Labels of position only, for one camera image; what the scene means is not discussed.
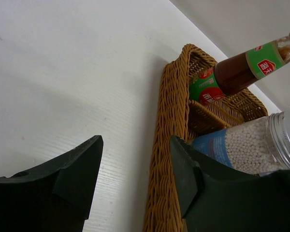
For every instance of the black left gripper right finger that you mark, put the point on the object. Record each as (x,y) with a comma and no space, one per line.
(216,198)

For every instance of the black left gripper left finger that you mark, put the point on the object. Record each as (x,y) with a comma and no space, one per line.
(55,196)

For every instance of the silver lid white spice bottle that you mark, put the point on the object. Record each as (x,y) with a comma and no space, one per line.
(260,146)

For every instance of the red sauce bottle yellow cap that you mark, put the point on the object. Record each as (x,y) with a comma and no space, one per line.
(234,74)

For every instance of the brown wicker divided basket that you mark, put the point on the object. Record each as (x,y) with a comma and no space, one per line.
(178,115)

